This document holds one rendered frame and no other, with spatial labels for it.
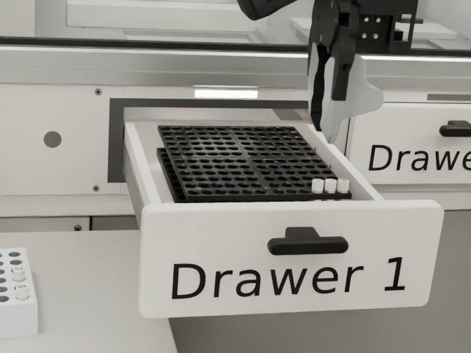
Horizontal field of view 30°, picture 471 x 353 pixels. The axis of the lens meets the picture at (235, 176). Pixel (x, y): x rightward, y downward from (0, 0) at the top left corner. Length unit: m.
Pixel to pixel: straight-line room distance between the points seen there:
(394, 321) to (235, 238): 0.59
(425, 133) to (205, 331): 0.42
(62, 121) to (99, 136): 0.05
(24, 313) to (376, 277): 0.35
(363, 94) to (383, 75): 0.30
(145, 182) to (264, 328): 0.43
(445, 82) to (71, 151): 0.50
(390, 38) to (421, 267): 0.23
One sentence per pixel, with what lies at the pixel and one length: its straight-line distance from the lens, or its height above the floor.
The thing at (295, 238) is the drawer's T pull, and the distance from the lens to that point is 0.79.
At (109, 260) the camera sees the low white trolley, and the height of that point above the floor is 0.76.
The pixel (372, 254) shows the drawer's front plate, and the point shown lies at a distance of 0.86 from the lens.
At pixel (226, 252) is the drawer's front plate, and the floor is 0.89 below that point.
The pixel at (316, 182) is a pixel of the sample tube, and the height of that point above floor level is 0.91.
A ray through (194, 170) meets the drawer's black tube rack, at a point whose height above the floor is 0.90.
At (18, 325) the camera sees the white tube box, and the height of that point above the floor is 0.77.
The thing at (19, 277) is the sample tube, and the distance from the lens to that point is 0.93.
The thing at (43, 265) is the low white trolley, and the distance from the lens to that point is 1.05.
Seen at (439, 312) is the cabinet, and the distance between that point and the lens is 1.38.
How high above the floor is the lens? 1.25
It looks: 21 degrees down
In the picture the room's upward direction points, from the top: 5 degrees clockwise
